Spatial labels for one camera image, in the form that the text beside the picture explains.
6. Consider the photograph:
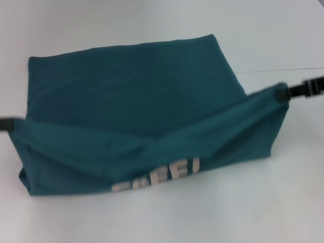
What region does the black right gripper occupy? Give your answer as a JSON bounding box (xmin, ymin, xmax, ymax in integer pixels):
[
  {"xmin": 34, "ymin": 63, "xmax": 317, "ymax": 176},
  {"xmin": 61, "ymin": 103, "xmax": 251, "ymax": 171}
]
[{"xmin": 275, "ymin": 75, "xmax": 324, "ymax": 102}]

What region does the teal blue shirt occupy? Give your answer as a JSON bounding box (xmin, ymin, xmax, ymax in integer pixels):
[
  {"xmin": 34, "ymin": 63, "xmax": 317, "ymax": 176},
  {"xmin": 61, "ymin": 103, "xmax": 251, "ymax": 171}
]
[{"xmin": 9, "ymin": 34, "xmax": 291, "ymax": 198}]

